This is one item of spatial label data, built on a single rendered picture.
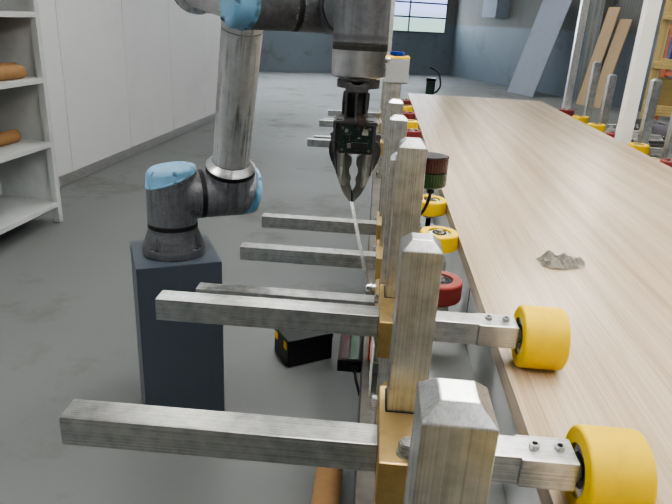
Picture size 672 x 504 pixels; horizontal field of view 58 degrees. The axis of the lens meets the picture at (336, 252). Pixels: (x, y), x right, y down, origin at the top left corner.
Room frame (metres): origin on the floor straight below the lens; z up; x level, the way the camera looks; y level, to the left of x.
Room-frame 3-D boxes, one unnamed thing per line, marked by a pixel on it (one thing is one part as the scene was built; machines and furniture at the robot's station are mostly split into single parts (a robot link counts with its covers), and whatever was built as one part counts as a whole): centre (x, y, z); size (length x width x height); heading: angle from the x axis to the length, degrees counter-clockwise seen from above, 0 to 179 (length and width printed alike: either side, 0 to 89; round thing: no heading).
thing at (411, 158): (0.74, -0.09, 0.94); 0.03 x 0.03 x 0.48; 87
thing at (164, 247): (1.78, 0.51, 0.65); 0.19 x 0.19 x 0.10
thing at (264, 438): (0.46, -0.01, 0.95); 0.50 x 0.04 x 0.04; 87
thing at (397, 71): (1.75, -0.14, 1.18); 0.07 x 0.07 x 0.08; 87
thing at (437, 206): (1.45, -0.22, 0.85); 0.08 x 0.08 x 0.11
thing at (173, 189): (1.79, 0.50, 0.79); 0.17 x 0.15 x 0.18; 115
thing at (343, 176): (1.04, -0.01, 1.05); 0.06 x 0.03 x 0.09; 177
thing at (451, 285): (0.95, -0.18, 0.85); 0.08 x 0.08 x 0.11
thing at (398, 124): (1.24, -0.11, 0.89); 0.03 x 0.03 x 0.48; 87
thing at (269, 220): (1.46, -0.03, 0.82); 0.43 x 0.03 x 0.04; 87
